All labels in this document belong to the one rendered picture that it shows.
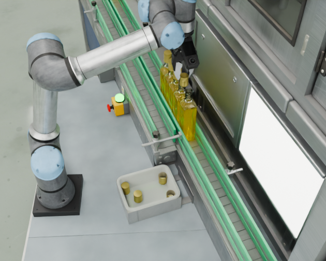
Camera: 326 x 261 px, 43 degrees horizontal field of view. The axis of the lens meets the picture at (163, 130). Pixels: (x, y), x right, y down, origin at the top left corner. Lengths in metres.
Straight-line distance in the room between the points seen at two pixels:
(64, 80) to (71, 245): 0.67
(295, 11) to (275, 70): 0.19
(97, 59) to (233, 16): 0.50
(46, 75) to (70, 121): 0.79
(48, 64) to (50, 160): 0.41
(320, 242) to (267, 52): 0.85
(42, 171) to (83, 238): 0.31
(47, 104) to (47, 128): 0.12
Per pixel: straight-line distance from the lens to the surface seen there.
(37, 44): 1.40
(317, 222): 0.56
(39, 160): 1.58
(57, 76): 1.29
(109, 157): 1.88
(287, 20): 1.24
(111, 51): 1.28
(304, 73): 1.18
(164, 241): 1.63
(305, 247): 0.61
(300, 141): 1.23
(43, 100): 1.51
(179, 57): 1.52
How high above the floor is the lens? 2.18
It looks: 46 degrees down
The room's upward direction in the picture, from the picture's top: straight up
